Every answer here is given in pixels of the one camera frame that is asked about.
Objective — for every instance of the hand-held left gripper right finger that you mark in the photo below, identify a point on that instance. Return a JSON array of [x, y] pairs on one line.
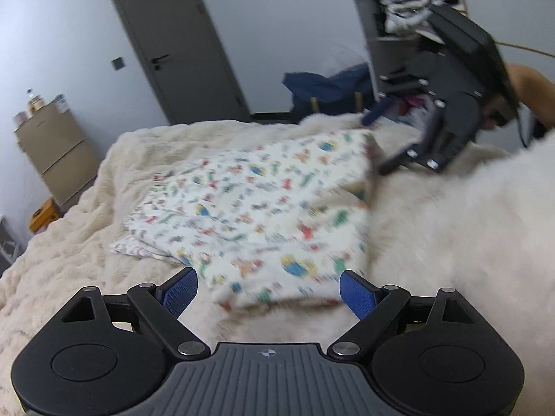
[[355, 297]]

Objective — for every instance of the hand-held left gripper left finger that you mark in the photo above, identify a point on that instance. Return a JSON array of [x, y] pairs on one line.
[[180, 294]]

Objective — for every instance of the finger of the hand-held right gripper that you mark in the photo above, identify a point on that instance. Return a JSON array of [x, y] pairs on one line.
[[396, 160], [376, 112]]

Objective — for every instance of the cream cartoon-print pajama garment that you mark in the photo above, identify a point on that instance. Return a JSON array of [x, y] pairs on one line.
[[260, 208]]

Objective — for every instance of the person's right forearm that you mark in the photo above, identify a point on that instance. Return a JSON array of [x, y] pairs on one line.
[[531, 84]]

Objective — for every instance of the open wardrobe with clothes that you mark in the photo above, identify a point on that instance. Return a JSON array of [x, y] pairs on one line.
[[373, 8]]

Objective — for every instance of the blue bag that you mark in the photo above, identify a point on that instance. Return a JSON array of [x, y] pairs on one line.
[[334, 89]]

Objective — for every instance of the cream fluffy blanket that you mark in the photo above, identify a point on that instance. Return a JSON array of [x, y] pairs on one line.
[[455, 234]]

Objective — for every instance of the orange box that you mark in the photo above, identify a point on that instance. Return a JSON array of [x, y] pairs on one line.
[[43, 216]]

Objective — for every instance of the grey folding table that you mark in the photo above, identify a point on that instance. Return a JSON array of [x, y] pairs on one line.
[[8, 242]]

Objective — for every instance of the beige refrigerator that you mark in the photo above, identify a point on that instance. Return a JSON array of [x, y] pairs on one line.
[[60, 151]]

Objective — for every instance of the grey door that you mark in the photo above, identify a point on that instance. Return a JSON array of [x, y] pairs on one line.
[[182, 43]]

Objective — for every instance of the brown small box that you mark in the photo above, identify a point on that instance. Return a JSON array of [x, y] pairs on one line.
[[20, 119]]

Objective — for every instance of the clear plastic bottle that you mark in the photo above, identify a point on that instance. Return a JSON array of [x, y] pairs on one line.
[[31, 94]]

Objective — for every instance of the grey wall switch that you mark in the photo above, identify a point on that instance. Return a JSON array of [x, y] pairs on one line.
[[118, 63]]

